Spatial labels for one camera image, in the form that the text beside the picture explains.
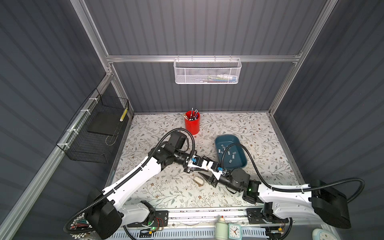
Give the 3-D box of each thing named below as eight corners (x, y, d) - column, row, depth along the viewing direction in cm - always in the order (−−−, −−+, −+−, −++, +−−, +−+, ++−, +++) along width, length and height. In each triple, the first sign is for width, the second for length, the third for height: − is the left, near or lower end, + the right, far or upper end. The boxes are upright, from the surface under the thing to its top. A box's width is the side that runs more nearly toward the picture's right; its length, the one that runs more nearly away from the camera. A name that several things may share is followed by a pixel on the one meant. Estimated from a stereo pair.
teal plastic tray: (217, 169, 92) (218, 164, 87) (214, 139, 107) (215, 134, 102) (246, 169, 92) (248, 164, 87) (239, 139, 107) (241, 134, 102)
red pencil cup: (184, 134, 108) (183, 120, 96) (185, 124, 115) (184, 109, 103) (199, 134, 108) (200, 120, 96) (199, 124, 115) (200, 109, 103)
